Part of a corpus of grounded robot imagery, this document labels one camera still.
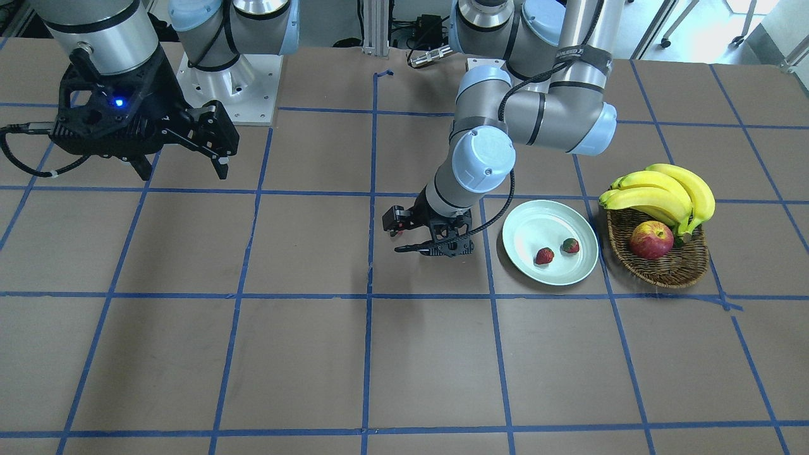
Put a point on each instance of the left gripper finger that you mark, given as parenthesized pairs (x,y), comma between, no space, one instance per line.
(450,247)
(399,218)

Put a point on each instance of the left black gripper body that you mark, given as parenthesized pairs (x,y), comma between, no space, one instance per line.
(422,219)

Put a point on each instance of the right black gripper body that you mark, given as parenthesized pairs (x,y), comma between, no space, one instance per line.
(165,93)

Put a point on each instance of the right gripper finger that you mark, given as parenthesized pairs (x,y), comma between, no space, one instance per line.
(208,130)
(142,166)

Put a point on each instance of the strawberry one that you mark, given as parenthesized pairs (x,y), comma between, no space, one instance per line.
(544,256)

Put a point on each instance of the strawberry three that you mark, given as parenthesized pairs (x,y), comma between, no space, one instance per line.
(570,246)

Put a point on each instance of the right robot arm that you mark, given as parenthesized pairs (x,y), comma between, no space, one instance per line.
(121,35)

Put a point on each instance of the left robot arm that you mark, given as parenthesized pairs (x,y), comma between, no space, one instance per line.
(548,92)

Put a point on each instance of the light green plate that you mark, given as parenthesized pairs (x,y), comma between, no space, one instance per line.
(544,223)

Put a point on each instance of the red apple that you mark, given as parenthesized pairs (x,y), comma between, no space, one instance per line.
(651,240)

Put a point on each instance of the banana bunch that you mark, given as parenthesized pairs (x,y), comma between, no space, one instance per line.
(671,194)

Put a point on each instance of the wicker basket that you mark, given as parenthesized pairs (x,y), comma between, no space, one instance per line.
(681,267)

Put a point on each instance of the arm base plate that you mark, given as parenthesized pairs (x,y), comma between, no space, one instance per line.
(478,62)
(248,90)

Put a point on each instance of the aluminium frame post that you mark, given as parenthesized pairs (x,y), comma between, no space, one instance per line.
(375,17)

